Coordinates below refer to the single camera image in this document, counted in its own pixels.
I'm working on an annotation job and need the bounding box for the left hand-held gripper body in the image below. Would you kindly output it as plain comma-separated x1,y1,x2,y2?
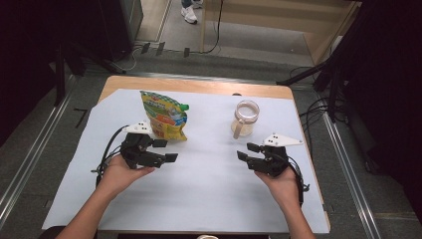
119,121,157,170

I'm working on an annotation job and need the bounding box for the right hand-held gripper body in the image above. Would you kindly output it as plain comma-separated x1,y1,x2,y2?
254,132,304,177

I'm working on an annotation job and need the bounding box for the clear jar with hinged lid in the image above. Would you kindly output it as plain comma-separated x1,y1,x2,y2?
231,99,261,140

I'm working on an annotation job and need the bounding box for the yellow spouted pouch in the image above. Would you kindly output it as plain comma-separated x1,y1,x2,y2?
139,90,190,141

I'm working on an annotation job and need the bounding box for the person's right hand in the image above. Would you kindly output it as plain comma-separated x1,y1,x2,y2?
254,167,300,208

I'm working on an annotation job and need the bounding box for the person's left hand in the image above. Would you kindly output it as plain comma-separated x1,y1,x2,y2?
98,154,156,199

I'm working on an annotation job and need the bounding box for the white paper sheet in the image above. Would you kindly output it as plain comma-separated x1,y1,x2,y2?
42,89,330,234

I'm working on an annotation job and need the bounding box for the wooden table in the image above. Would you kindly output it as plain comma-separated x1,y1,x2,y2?
98,75,331,235

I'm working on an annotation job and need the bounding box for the black metal stand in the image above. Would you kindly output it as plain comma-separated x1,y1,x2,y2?
277,0,366,123
54,41,127,108

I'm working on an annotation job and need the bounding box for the black cabinet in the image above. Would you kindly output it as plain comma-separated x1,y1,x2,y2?
99,0,144,63

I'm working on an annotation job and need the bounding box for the dark curtain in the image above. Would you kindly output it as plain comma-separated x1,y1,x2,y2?
331,0,422,222
0,0,103,147

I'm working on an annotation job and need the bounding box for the right hand-held gripper cable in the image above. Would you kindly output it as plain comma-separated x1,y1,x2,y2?
287,155,311,207

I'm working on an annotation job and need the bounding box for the bundle of black floor cables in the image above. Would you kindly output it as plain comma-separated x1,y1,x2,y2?
290,65,353,152

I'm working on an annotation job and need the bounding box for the metal floor rail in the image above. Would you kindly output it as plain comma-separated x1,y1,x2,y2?
318,99,383,239
0,75,78,228
125,71,278,85

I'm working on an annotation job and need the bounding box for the white floor cable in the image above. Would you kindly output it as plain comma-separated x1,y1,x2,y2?
111,45,144,73

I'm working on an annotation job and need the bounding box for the black hanging cable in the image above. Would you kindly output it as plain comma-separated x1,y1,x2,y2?
198,0,224,56

